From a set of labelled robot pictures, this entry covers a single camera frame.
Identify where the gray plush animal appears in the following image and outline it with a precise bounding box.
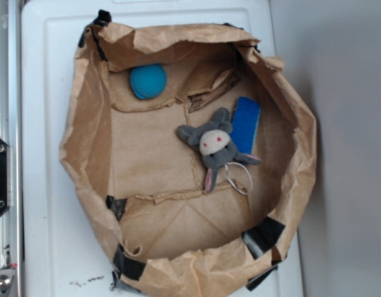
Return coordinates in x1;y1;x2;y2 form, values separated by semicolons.
176;108;261;192

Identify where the blue sponge block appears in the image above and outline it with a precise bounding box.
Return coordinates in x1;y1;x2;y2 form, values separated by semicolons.
230;97;261;154

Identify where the brown paper bag tray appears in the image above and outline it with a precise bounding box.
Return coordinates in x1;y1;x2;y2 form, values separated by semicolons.
60;11;317;296

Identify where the blue dimpled ball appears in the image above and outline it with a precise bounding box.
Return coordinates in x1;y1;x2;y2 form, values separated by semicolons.
130;64;167;100

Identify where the white plastic table tray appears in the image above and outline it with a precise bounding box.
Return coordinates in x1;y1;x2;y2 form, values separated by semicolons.
20;0;305;297

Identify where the black metal bracket plate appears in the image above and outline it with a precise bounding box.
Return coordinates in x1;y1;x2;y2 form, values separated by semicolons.
0;138;11;218

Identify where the aluminium frame rail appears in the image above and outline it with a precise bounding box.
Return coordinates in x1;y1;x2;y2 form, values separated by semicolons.
0;1;25;296

